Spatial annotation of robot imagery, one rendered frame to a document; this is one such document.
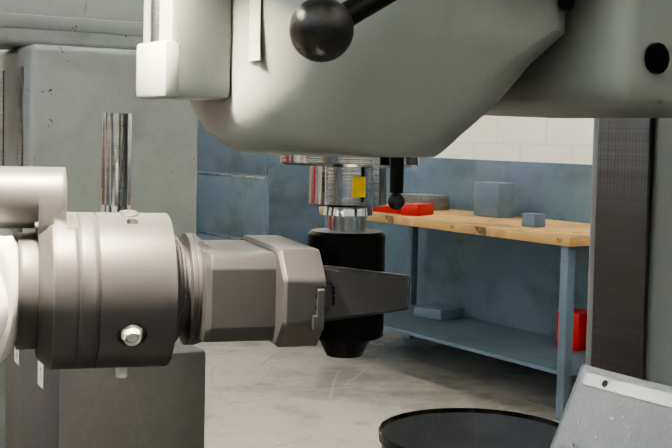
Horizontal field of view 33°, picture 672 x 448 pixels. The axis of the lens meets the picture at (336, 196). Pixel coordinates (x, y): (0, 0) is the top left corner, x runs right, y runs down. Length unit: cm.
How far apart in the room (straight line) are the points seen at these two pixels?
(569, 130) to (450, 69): 590
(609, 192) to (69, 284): 56
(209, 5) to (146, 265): 14
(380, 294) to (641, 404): 39
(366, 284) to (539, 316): 606
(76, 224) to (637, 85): 32
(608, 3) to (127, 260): 31
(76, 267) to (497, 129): 640
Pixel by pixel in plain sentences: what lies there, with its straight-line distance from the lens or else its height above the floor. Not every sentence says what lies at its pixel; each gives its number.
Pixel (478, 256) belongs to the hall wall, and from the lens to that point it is 709.
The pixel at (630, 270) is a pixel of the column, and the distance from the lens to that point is 101.
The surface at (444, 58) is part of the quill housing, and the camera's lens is 61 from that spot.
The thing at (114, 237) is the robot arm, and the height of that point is 126.
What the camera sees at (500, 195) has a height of 101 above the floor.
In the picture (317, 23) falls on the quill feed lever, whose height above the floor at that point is 137.
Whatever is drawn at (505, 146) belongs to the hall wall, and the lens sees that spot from 690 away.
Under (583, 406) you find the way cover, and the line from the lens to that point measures 104.
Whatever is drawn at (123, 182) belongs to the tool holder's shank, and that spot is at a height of 128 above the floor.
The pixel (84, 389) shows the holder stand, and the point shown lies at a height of 112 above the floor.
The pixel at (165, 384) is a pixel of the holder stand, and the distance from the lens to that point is 92.
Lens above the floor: 132
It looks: 3 degrees down
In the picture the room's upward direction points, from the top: 1 degrees clockwise
